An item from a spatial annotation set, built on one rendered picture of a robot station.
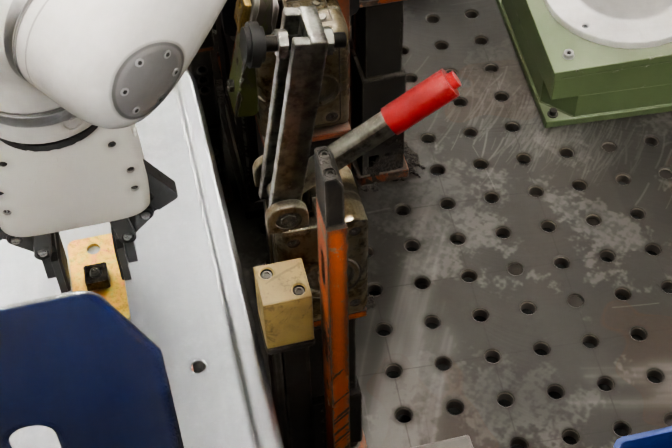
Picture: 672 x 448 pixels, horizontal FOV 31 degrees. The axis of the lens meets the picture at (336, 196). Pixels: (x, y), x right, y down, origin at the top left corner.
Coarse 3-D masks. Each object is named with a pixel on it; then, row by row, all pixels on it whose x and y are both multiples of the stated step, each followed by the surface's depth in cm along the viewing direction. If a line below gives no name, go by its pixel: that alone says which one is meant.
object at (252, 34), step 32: (256, 32) 73; (288, 32) 76; (320, 32) 74; (256, 64) 74; (288, 64) 78; (320, 64) 75; (288, 96) 76; (288, 128) 78; (288, 160) 80; (288, 192) 83
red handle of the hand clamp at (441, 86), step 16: (432, 80) 81; (448, 80) 81; (400, 96) 82; (416, 96) 81; (432, 96) 81; (448, 96) 81; (384, 112) 82; (400, 112) 81; (416, 112) 81; (432, 112) 82; (368, 128) 82; (384, 128) 82; (400, 128) 82; (336, 144) 84; (352, 144) 83; (368, 144) 83; (336, 160) 83; (352, 160) 84
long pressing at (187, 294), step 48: (192, 96) 100; (144, 144) 97; (192, 144) 97; (192, 192) 94; (0, 240) 91; (144, 240) 91; (192, 240) 91; (0, 288) 88; (48, 288) 88; (144, 288) 88; (192, 288) 88; (240, 288) 87; (192, 336) 85; (240, 336) 85; (192, 384) 82; (240, 384) 82; (48, 432) 80; (192, 432) 80; (240, 432) 80
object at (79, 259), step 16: (80, 240) 90; (96, 240) 90; (112, 240) 90; (80, 256) 89; (96, 256) 89; (112, 256) 89; (80, 272) 88; (112, 272) 88; (80, 288) 88; (96, 288) 87; (112, 288) 88; (112, 304) 87; (128, 304) 87
